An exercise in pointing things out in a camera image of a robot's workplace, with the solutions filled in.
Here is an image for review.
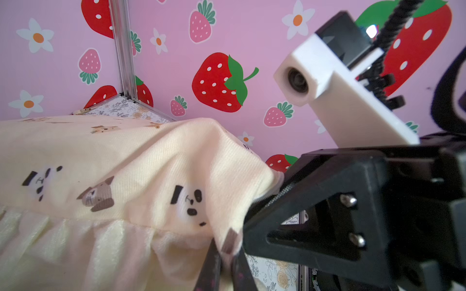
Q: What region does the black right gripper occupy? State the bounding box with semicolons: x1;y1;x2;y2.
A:
243;134;466;291

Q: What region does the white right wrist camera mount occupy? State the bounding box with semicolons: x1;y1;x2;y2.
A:
274;11;419;148

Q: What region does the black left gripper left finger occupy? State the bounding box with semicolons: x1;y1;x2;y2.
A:
194;239;222;291

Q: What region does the cream animal print pillow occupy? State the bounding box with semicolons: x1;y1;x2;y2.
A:
1;115;284;291

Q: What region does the grey floral bed sheet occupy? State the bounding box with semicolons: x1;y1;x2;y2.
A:
73;96;174;123

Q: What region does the aluminium frame post left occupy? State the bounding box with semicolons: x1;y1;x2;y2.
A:
109;0;138;102

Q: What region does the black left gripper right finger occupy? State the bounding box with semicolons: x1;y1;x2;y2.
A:
231;248;258;291

